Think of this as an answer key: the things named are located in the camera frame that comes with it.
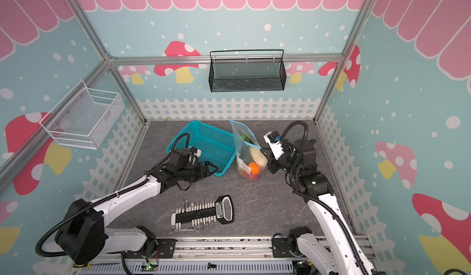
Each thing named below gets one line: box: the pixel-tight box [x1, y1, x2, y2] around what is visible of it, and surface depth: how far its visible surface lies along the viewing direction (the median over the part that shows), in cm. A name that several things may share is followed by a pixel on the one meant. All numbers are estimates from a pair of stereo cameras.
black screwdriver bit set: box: [171, 194, 235, 231], surface depth 85 cm
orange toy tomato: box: [248, 162, 261, 175], surface depth 82 cm
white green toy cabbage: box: [250, 146, 269, 167], surface depth 87 cm
